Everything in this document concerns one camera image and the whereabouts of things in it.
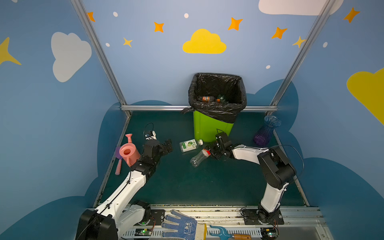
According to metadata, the blue dotted work glove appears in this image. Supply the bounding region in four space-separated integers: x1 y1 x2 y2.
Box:
161 209 207 240

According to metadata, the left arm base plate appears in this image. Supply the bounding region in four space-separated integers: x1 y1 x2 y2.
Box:
135 209 166 226

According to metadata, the left green circuit board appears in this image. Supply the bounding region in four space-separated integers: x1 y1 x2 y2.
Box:
134 229 153 237

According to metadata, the aluminium back frame rail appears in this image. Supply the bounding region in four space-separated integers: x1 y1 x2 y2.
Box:
121 105 278 112

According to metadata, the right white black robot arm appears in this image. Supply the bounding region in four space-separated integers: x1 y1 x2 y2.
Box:
203 132 297 214

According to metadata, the green Sprite bottle yellow cap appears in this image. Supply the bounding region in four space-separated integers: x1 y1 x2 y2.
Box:
216 95 227 104

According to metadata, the green plastic trash bin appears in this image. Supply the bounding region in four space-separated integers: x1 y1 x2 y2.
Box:
193 111 234 143

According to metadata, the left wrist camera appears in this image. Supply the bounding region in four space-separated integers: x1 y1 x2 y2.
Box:
144 130 157 141

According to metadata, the orange red label bottle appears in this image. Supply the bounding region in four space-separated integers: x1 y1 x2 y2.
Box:
197 96 217 103

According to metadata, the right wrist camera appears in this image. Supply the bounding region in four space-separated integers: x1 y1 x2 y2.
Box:
216 132 230 148

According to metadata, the purple plastic item behind can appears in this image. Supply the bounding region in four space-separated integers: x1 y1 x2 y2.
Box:
115 147 123 160

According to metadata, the pink plastic watering can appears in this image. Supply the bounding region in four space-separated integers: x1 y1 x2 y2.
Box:
115 134 141 175

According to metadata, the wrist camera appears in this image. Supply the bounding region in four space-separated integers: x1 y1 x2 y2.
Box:
216 132 230 148
144 130 157 141

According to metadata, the black bin liner bag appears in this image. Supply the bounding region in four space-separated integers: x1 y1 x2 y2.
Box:
181 73 247 124

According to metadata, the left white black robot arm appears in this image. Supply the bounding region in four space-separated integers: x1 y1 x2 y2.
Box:
75 139 173 240

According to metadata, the green circuit board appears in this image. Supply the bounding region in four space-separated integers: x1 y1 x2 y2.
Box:
134 229 153 237
261 228 279 240

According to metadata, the lime label bottle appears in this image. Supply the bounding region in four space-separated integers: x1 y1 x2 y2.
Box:
180 139 204 153

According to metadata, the red cola bottle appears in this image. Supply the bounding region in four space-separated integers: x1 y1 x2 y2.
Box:
190 149 211 168

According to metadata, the right green circuit board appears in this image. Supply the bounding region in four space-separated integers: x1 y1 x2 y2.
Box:
261 228 279 240

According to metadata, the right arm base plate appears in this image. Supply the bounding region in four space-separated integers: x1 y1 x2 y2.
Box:
240 208 285 225

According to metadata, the teal garden fork wooden handle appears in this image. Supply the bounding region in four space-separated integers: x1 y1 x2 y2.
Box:
210 225 252 240

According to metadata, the purple glass vase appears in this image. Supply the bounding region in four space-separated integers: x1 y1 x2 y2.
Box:
253 115 282 147

